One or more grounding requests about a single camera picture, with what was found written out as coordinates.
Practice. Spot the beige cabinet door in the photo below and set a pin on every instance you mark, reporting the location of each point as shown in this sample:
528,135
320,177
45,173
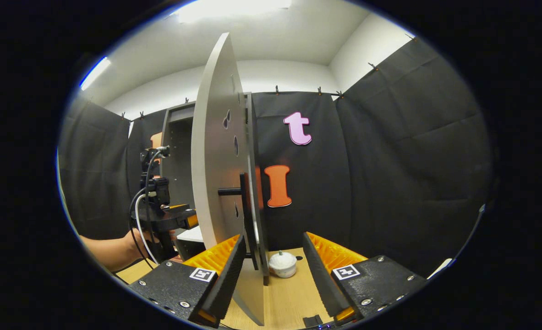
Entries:
216,137

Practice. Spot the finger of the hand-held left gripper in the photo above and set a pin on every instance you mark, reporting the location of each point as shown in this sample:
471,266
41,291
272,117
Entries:
193,221

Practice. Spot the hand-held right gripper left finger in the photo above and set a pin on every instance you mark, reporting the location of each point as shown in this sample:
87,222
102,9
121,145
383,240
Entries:
225,284

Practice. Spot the white lidded ceramic jar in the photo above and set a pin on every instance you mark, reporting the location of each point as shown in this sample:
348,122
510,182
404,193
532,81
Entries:
283,265

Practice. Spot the black backdrop cloth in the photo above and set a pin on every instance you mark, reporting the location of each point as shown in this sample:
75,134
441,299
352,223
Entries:
390,160

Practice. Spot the white cabinet shelf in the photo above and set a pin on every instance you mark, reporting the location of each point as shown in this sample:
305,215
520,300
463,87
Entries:
193,233

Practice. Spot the grey cabinet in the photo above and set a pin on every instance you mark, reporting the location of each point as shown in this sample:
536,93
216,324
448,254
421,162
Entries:
179,160

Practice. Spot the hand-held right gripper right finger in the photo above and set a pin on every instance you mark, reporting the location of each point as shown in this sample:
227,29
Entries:
323,279

